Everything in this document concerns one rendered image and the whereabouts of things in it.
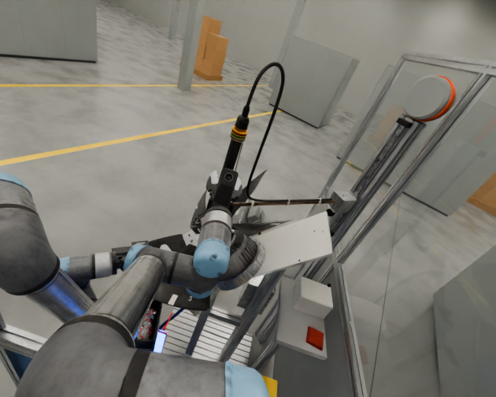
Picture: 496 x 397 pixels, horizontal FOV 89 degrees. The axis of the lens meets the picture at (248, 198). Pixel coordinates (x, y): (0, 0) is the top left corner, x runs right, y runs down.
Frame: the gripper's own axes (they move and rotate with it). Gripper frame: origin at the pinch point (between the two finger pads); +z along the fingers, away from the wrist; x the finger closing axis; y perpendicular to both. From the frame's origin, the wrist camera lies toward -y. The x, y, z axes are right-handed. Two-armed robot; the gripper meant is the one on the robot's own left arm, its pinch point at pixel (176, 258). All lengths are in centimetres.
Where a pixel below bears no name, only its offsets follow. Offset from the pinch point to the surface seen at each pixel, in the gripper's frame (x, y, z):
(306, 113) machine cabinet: 35, 521, 519
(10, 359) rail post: 50, 10, -52
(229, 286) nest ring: 13.0, -6.9, 20.9
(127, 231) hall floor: 104, 139, 2
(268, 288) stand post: 23, -6, 44
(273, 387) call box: 15.3, -43.0, 20.2
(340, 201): -23, -3, 69
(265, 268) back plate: 3.4, -9.3, 33.7
